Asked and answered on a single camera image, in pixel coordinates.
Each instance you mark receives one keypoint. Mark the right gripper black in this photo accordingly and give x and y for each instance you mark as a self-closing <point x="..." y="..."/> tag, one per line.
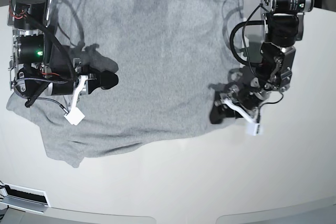
<point x="104" y="80"/>

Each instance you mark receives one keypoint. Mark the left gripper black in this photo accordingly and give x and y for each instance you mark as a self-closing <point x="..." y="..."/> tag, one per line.
<point x="250" y="97"/>

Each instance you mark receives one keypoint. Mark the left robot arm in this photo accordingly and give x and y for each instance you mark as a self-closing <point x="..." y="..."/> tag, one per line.
<point x="282" y="21"/>

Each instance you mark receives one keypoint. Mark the grey t-shirt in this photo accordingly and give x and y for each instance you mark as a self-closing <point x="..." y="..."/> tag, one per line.
<point x="171" y="58"/>

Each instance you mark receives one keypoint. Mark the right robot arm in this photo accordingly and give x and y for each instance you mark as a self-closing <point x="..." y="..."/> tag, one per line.
<point x="41" y="65"/>

